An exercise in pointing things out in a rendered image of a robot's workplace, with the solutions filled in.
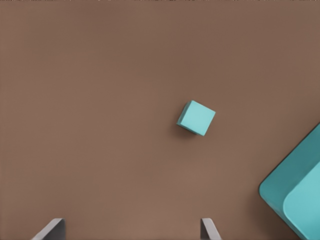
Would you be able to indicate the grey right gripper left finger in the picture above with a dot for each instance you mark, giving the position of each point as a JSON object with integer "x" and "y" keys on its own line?
{"x": 52, "y": 230}

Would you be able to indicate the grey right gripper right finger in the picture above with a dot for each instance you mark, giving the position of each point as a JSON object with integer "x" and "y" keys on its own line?
{"x": 208, "y": 230}

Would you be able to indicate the large blue cube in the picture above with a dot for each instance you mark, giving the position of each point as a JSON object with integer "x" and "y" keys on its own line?
{"x": 295, "y": 185}

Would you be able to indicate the small blue cube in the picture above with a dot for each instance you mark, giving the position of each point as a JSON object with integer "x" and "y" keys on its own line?
{"x": 197, "y": 118}

